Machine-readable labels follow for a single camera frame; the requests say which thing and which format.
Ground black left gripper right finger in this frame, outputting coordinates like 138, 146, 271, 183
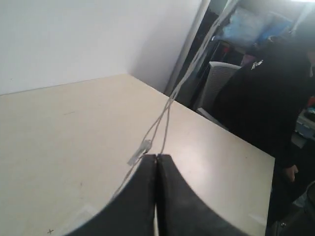
156, 154, 246, 236

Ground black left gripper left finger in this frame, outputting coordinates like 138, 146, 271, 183
69, 154, 157, 236

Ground white wired earphones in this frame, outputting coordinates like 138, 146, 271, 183
111, 0, 239, 199

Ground person in black jacket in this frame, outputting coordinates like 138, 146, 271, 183
213, 14, 315, 182

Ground white plastic chair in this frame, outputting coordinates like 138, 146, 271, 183
193, 61, 241, 127

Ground cluttered storage shelf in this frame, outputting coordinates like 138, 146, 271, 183
191, 0, 315, 69

